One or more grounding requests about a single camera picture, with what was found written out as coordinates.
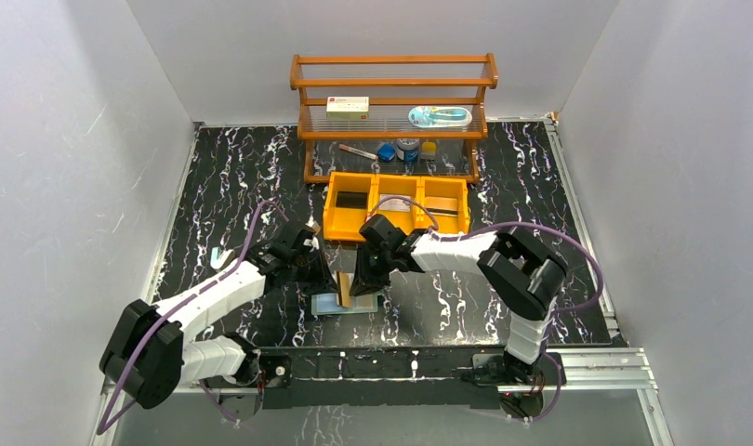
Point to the small white blue stapler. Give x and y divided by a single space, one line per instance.
220 258

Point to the small yellow object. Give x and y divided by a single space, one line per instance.
428 151

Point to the black card in bin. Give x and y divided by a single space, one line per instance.
352 200

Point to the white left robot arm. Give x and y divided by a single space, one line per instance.
154 347

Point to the orange three-compartment bin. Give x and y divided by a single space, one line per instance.
343 225

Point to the round blue white tin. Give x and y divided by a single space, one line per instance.
407 149

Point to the brown white marker pen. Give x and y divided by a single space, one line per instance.
358 152

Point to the silver card in bin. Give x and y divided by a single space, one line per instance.
394 203

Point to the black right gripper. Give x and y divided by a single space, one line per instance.
369 265

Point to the tan printed card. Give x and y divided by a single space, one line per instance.
343 293

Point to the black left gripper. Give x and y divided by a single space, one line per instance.
311 263

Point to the white red box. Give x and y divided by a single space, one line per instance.
347 108

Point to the small blue object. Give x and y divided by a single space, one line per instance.
385 153

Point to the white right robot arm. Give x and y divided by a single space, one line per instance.
524 273

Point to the wooden shelf rack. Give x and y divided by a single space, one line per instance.
394 86

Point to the blue oval packaged item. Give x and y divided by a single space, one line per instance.
439 116

